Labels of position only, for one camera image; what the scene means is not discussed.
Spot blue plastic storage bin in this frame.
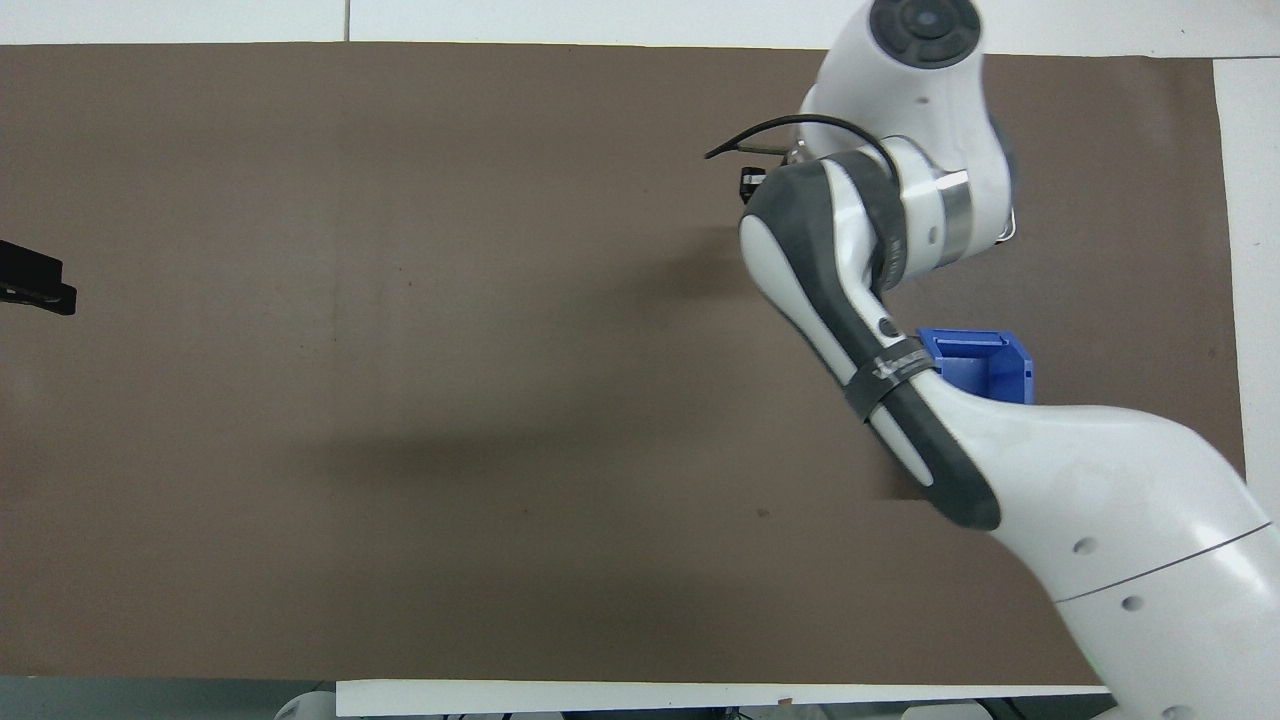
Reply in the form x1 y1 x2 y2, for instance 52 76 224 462
918 328 1037 404

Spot brown table mat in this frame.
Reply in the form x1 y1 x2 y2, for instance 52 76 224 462
0 42 1246 689

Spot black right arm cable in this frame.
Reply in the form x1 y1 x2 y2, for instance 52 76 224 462
705 114 901 183

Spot wide grey velcro strap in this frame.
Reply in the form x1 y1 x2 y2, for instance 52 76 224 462
828 150 909 293

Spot black printed velcro strap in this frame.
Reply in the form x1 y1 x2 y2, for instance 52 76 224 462
843 338 939 425

